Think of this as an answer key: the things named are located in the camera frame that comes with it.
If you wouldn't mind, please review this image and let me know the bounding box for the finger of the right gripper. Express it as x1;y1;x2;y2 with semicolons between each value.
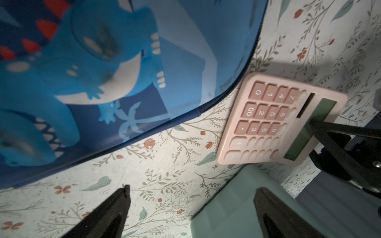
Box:
309;121;381;190

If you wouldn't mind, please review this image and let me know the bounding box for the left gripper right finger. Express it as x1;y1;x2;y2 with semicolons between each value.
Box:
254;187;324;238

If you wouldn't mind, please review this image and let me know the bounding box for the small pink calculator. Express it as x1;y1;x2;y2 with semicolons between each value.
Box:
216;73;348;166

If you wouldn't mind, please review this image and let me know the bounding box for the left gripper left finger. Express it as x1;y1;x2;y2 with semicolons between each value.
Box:
63;185;131;238

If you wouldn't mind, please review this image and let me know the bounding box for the blue dinosaur pencil case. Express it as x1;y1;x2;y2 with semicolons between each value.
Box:
1;1;267;189

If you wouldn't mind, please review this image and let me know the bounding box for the mint green storage box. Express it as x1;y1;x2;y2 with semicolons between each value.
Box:
190;165;337;238

